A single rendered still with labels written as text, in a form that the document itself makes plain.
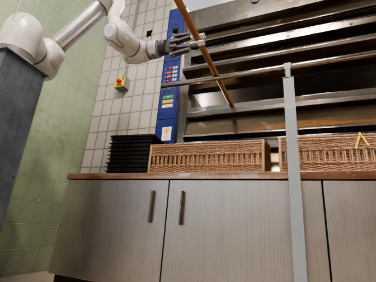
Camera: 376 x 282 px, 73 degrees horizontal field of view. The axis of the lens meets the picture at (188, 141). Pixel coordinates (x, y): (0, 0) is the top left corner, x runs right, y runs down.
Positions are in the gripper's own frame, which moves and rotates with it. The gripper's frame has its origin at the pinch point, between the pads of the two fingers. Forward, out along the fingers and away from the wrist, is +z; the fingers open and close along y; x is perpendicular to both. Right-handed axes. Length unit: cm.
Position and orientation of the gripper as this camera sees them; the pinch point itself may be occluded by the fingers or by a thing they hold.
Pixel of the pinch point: (197, 40)
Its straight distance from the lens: 128.8
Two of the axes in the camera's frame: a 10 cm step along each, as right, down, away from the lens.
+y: -0.7, 9.5, -3.2
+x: -3.8, -3.2, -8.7
